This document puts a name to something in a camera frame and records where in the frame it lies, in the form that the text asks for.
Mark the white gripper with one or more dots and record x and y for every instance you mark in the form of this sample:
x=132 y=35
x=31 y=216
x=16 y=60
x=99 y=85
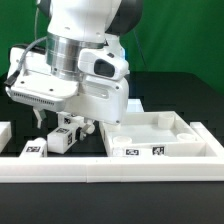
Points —
x=93 y=98

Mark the white square table top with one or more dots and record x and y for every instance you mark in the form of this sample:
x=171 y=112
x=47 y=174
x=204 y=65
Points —
x=155 y=134

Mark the white U-shaped fence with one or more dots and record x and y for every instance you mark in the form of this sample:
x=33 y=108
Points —
x=117 y=169

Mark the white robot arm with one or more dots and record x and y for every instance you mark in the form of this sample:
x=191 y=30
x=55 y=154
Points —
x=76 y=25

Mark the white sheet with markers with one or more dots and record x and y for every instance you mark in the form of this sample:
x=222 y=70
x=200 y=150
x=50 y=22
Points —
x=134 y=105

